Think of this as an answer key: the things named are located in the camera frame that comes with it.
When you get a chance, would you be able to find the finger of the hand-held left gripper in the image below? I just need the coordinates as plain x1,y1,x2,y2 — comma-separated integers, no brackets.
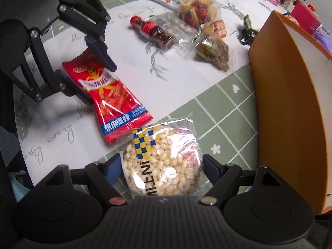
55,0,118,72
0,29,94,103

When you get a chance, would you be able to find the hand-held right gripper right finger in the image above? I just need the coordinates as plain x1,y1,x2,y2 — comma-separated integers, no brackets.
199,154,293,205

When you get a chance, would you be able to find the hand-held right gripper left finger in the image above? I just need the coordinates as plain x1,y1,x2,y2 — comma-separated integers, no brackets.
34,156,128,206

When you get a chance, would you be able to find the red spicy snack packet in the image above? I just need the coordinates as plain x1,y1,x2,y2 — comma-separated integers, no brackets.
62,48,153,144

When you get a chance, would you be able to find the clear puffed rice cake packet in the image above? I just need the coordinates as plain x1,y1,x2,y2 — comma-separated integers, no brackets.
114,118,208,198

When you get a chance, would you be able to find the clear packet of white candies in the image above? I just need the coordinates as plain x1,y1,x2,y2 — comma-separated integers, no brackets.
145,12,202,52

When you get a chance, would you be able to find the orange cardboard box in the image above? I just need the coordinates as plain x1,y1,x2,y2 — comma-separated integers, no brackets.
248,10,332,214

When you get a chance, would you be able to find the black and yellow snack packet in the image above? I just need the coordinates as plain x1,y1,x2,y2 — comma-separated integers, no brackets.
240,14,260,44

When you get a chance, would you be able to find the clear bag of mixed snacks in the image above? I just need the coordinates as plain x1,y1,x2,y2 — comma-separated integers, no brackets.
176,0,221,29

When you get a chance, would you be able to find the white printed table runner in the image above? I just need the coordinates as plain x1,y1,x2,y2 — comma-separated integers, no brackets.
13,0,288,187

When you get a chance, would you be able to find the green grid tablecloth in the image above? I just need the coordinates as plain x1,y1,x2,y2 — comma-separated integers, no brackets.
13,0,332,203

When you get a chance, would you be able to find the cola bottle shaped candy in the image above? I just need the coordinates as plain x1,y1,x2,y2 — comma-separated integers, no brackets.
130,16,175,50

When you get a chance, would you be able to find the clear carrot print packet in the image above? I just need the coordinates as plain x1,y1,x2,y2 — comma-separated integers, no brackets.
148,0,182,11

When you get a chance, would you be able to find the clear nut bar packet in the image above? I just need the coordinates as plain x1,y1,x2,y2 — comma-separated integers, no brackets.
196,35,235,72

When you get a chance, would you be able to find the small orange snack packet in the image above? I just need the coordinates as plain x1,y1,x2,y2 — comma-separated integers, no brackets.
204,19,227,38

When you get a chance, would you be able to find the purple tissue pack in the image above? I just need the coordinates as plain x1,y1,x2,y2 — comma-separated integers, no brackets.
315,27,332,55

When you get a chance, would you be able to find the pink box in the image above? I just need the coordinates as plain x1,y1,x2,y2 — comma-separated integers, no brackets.
290,1,323,35

